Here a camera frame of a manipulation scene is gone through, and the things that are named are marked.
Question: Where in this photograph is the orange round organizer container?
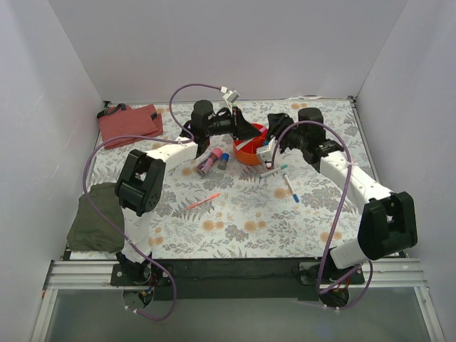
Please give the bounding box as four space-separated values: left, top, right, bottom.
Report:
232 123 268 166

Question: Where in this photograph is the teal capped white marker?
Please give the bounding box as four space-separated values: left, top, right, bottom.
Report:
259 165 288 179

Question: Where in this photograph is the blue capped white marker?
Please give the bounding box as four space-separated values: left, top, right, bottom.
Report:
282 173 300 203

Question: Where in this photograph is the pink capped white marker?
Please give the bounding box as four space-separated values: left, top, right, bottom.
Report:
235 127 267 150

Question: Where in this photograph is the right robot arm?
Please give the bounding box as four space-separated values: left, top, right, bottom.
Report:
266 108 418 283

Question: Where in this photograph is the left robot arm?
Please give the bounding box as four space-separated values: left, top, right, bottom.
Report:
115 100 261 285

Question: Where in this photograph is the pink capped pen tube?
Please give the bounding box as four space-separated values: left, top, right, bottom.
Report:
196 147 223 177

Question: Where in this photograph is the blue grey glue stick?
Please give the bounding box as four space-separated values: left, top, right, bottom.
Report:
217 153 229 170

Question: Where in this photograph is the floral table mat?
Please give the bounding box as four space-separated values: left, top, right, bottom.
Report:
87 99 374 259

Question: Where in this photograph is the orange pen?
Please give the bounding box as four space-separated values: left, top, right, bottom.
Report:
187 192 221 209

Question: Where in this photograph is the red folded cloth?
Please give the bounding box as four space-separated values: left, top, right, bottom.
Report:
97 103 163 150

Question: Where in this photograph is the dark green cloth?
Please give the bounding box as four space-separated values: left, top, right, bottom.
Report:
67 182 125 253

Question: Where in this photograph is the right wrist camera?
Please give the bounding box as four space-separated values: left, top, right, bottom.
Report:
256 138 276 167

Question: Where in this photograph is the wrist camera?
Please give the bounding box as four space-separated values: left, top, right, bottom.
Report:
220 86 240 111
256 138 276 167

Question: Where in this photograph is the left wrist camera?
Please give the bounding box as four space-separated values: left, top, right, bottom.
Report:
220 86 240 111

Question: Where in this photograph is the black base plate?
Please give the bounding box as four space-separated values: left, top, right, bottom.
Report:
110 256 366 302

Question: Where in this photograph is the aluminium frame rail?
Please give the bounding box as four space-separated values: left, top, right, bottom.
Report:
31 256 445 341

